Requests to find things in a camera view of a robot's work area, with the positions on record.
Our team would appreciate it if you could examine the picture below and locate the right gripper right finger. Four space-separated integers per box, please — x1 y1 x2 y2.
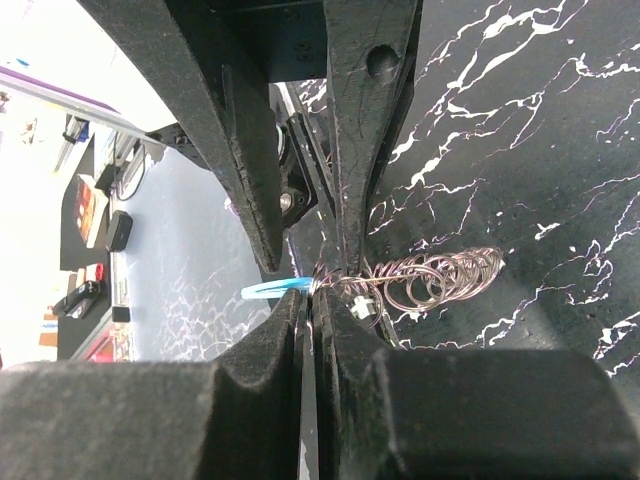
312 289 639 479

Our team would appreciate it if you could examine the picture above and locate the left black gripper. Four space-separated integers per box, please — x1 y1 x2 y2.
81 1 422 273

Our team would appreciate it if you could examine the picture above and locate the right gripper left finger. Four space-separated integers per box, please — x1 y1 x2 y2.
1 290 305 479

